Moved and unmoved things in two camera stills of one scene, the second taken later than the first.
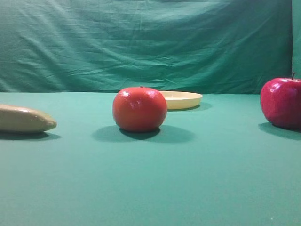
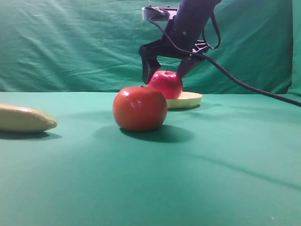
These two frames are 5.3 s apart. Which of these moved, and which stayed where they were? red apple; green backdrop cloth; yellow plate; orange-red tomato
Moved: red apple
Stayed: yellow plate; orange-red tomato; green backdrop cloth
